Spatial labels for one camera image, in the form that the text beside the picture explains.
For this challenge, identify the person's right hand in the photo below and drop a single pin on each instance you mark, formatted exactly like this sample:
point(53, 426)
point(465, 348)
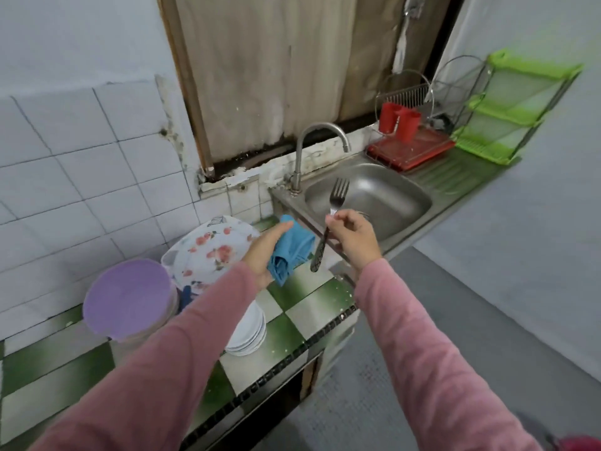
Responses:
point(357, 239)

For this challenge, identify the person's left hand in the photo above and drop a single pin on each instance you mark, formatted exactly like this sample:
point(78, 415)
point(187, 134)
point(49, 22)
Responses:
point(258, 260)

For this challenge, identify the blue cleaning cloth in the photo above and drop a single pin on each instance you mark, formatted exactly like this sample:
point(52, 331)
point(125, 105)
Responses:
point(293, 247)

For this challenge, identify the white hanging cloth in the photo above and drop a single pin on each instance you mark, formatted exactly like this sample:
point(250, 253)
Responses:
point(402, 47)

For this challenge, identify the person's right forearm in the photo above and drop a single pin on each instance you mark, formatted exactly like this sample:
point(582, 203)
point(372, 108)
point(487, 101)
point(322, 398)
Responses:
point(432, 371)

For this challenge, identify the stack of white saucers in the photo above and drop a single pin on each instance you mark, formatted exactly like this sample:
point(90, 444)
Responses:
point(246, 331)

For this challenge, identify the metal fork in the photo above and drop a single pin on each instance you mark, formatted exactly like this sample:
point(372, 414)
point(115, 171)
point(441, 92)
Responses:
point(338, 192)

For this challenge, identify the green plastic shelf rack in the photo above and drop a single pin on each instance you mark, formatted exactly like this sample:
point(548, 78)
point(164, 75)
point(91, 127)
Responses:
point(526, 65)

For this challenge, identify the stack of floral plates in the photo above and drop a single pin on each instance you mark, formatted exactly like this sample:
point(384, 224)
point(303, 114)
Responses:
point(211, 249)

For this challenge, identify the stainless steel sink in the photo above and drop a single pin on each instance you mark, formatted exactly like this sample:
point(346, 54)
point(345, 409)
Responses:
point(376, 197)

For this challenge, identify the chrome faucet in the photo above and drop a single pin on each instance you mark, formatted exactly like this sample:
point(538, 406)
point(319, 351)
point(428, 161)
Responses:
point(300, 155)

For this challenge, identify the purple plastic bowl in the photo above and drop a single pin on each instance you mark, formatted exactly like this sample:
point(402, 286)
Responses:
point(127, 296)

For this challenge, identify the person's left forearm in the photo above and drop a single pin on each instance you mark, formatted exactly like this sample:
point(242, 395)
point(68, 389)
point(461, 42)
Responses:
point(160, 371)

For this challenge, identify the red plastic cutlery cup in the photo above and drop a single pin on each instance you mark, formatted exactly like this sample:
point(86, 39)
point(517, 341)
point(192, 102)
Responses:
point(390, 117)

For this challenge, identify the blue rice paddle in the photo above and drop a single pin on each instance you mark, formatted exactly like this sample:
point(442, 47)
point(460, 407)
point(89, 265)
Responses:
point(185, 297)

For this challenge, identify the weathered wooden board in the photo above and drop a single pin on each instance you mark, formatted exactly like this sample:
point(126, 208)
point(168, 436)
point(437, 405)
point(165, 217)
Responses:
point(272, 61)

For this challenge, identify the green checkered tile countertop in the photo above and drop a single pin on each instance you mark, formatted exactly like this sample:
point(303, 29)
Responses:
point(310, 310)

